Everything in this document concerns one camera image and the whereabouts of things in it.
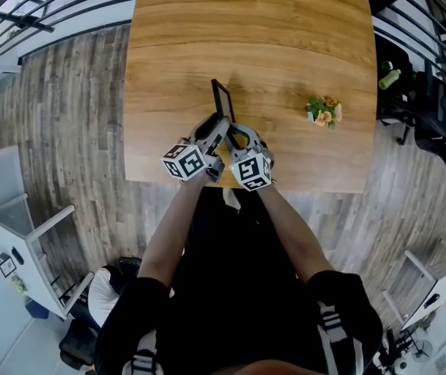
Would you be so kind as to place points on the person's left forearm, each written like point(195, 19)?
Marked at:
point(168, 233)

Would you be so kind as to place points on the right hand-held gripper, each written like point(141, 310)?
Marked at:
point(252, 170)

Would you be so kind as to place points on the potted orange flower plant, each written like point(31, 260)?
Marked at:
point(323, 112)

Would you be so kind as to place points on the white desk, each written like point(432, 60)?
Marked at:
point(445, 287)
point(6, 240)

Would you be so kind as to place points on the person's black clothing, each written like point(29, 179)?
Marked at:
point(238, 287)

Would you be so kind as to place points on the standing fan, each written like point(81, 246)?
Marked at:
point(422, 351)

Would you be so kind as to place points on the black metal railing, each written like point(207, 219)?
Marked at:
point(31, 22)
point(422, 26)

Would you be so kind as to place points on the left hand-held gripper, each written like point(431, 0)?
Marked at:
point(185, 162)

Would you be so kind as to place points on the green bottle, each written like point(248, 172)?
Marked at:
point(389, 79)

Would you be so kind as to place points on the blue bin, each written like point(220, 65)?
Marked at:
point(37, 308)

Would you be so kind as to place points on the black picture frame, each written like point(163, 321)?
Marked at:
point(222, 100)

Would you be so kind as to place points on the small desk plant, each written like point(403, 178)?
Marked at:
point(19, 284)

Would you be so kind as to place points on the person's right forearm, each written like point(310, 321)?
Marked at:
point(293, 229)

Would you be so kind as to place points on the black office chair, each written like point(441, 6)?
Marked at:
point(78, 346)
point(392, 53)
point(445, 143)

